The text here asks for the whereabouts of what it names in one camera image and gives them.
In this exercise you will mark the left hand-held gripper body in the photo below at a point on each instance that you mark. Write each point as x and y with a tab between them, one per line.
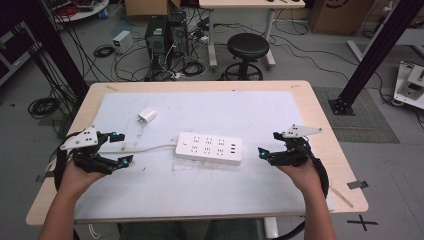
81	139

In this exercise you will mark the grey tape piece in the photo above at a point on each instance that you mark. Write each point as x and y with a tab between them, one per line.
357	184

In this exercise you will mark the round white table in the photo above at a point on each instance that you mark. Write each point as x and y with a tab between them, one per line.
81	11

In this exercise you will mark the black round stool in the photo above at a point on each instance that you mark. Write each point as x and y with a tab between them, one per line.
248	46

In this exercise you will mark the wooden table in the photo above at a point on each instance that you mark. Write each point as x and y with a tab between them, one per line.
200	85

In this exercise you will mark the grey floor mat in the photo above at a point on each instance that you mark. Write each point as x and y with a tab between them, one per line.
366	123

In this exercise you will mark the black computer tower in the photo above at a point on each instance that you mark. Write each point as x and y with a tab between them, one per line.
178	33
156	36

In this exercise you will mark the small cardboard box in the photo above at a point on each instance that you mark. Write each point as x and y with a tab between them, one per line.
150	7

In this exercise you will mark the person's left hand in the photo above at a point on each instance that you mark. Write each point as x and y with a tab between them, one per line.
78	180

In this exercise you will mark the white machine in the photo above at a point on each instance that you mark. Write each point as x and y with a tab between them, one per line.
411	85

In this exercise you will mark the white power strip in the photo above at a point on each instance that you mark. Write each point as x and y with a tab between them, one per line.
208	148

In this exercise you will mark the white desk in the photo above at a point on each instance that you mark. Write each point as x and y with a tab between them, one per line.
250	3

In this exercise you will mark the white charger plug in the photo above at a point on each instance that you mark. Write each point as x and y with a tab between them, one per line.
147	115

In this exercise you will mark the black tape cross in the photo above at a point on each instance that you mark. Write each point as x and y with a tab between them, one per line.
362	222

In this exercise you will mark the white table mat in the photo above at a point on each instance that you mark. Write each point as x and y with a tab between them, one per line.
216	193

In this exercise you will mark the thin wooden stick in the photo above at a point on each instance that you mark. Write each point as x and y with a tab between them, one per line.
341	197

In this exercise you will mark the person's right hand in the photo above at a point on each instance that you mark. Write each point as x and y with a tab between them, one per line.
301	178

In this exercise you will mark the large cardboard box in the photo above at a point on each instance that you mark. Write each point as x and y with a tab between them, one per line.
340	16

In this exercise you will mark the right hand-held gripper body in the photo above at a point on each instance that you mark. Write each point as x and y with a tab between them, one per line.
295	151

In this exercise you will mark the white power supply box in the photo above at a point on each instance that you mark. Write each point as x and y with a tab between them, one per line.
122	41

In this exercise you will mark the black metal stand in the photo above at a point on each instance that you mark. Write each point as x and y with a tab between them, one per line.
53	46
376	55

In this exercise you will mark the white table leg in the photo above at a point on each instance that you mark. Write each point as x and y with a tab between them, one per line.
270	228

